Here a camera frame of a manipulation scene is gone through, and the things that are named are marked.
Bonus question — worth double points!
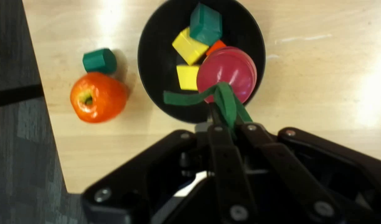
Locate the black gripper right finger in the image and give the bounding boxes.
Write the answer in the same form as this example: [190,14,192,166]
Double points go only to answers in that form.
[234,123,381,224]

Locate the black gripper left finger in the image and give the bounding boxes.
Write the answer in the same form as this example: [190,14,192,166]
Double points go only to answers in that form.
[82,121,259,224]

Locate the red toy beetroot green leaves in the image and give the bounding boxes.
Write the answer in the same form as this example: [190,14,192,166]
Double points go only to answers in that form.
[162,44,259,130]

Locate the yellow wooden block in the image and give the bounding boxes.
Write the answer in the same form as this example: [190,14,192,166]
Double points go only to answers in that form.
[171,26,210,67]
[174,63,202,92]

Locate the tall dark green wooden block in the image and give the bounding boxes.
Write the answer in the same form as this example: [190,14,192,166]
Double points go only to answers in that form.
[188,2,224,46]

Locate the black bowl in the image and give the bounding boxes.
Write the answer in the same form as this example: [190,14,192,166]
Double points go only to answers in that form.
[136,0,266,124]

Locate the orange-red toy apple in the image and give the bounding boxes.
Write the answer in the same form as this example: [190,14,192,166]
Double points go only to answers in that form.
[68,70,131,124]

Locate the green rounded wooden block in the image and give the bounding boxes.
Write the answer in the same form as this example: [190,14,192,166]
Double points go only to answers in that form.
[81,47,118,75]

